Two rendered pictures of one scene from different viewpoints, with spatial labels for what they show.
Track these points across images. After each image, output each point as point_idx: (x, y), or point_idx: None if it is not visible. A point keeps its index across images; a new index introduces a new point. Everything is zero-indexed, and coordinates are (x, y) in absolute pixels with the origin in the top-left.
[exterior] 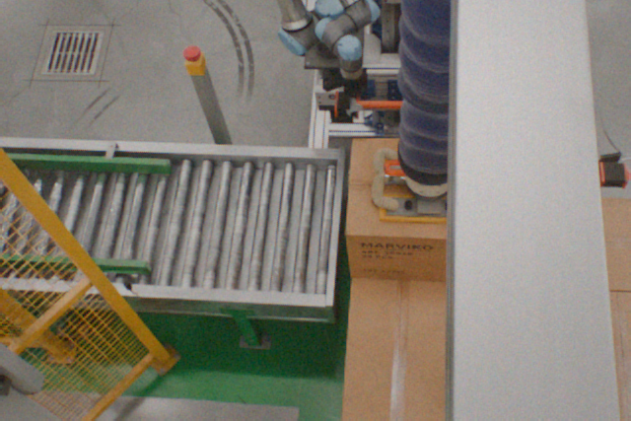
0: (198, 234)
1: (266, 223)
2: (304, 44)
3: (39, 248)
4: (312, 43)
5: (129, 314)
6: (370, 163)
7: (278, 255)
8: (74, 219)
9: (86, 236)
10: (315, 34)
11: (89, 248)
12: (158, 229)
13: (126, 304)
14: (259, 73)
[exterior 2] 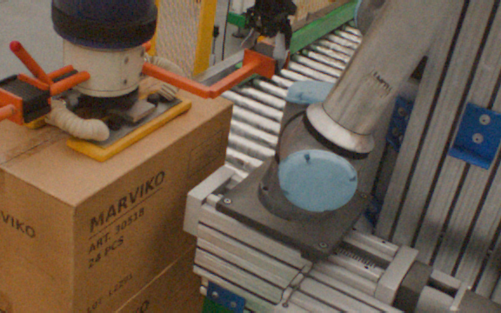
0: (253, 119)
1: (229, 156)
2: (360, 7)
3: (306, 58)
4: (362, 18)
5: (197, 48)
6: (183, 96)
7: None
8: (324, 79)
9: (302, 76)
10: (371, 12)
11: (288, 76)
12: (279, 107)
13: (201, 31)
14: None
